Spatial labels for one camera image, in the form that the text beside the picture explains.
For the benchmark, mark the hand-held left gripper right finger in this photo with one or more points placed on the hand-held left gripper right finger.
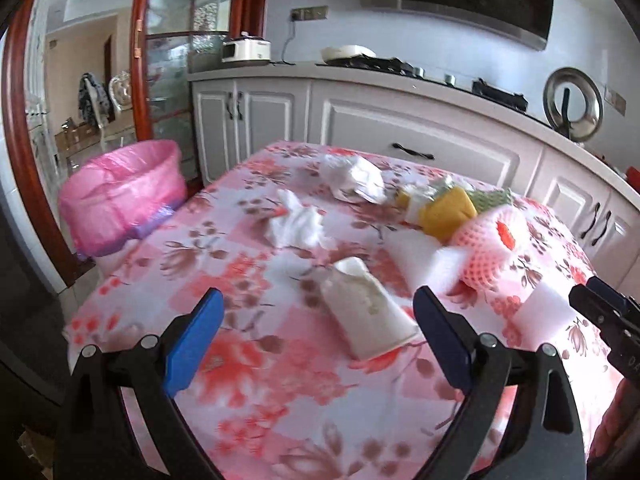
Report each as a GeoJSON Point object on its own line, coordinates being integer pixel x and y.
{"type": "Point", "coordinates": [442, 345]}

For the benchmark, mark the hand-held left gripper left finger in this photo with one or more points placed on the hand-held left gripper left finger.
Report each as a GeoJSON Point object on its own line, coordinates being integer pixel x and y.
{"type": "Point", "coordinates": [195, 345]}

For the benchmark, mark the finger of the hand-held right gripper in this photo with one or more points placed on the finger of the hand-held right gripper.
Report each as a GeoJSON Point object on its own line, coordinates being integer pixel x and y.
{"type": "Point", "coordinates": [597, 312]}
{"type": "Point", "coordinates": [612, 296]}

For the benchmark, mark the white foam block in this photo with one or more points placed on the white foam block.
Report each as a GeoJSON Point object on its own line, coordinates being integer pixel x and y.
{"type": "Point", "coordinates": [425, 260]}
{"type": "Point", "coordinates": [547, 312]}

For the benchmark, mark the white paper cup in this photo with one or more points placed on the white paper cup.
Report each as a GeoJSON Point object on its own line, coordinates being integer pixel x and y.
{"type": "Point", "coordinates": [365, 310]}

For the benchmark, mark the pink foam fruit net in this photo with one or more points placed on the pink foam fruit net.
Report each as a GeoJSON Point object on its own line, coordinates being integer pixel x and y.
{"type": "Point", "coordinates": [482, 250]}

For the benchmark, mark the green foam net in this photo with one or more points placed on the green foam net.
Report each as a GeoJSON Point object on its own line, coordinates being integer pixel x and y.
{"type": "Point", "coordinates": [490, 199]}

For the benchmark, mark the white tissue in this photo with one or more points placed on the white tissue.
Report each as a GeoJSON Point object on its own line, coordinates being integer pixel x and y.
{"type": "Point", "coordinates": [300, 225]}

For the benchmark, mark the bin with pink bag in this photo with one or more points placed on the bin with pink bag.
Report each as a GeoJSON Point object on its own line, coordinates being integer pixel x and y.
{"type": "Point", "coordinates": [120, 200]}

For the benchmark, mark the person's right hand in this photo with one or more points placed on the person's right hand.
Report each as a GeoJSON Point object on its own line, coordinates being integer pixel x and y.
{"type": "Point", "coordinates": [617, 425]}

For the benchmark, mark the pink floral tablecloth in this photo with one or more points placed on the pink floral tablecloth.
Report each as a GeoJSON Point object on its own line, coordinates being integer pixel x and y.
{"type": "Point", "coordinates": [280, 360]}

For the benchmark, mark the red object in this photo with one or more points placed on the red object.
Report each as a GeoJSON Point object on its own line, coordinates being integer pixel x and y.
{"type": "Point", "coordinates": [634, 177]}

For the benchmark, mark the yellow sponge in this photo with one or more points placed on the yellow sponge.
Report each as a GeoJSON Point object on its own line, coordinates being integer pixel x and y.
{"type": "Point", "coordinates": [445, 212]}

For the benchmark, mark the small white packet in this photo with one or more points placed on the small white packet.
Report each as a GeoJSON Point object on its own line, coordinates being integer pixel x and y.
{"type": "Point", "coordinates": [420, 200]}

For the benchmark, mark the crumpled white wrapper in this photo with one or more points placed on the crumpled white wrapper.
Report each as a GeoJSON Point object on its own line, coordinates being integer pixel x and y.
{"type": "Point", "coordinates": [355, 175]}

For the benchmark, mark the steel pot lid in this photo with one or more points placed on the steel pot lid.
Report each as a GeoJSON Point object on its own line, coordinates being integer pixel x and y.
{"type": "Point", "coordinates": [580, 95]}

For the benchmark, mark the white kitchen cabinet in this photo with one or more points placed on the white kitchen cabinet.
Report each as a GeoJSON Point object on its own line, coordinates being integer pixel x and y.
{"type": "Point", "coordinates": [350, 125]}

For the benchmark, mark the cardboard boxes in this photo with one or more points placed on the cardboard boxes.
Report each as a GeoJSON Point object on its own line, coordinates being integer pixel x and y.
{"type": "Point", "coordinates": [75, 132]}

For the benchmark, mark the white ornate chair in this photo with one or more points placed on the white ornate chair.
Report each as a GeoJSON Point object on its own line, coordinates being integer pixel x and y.
{"type": "Point", "coordinates": [120, 95]}

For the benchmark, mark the red framed glass door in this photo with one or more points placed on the red framed glass door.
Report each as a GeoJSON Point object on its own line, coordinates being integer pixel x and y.
{"type": "Point", "coordinates": [170, 85]}

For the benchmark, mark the hanging dark clothing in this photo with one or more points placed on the hanging dark clothing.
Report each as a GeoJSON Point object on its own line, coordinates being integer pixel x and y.
{"type": "Point", "coordinates": [92, 97]}

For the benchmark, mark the black gas stove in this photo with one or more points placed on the black gas stove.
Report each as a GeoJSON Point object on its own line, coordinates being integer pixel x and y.
{"type": "Point", "coordinates": [390, 65]}

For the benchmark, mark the white rice cooker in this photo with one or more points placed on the white rice cooker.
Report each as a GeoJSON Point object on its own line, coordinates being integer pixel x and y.
{"type": "Point", "coordinates": [247, 50]}

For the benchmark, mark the small wall outlet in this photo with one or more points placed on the small wall outlet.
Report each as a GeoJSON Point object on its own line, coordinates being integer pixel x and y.
{"type": "Point", "coordinates": [616, 101]}

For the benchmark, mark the long wall outlet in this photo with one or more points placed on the long wall outlet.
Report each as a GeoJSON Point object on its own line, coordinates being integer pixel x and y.
{"type": "Point", "coordinates": [310, 13]}

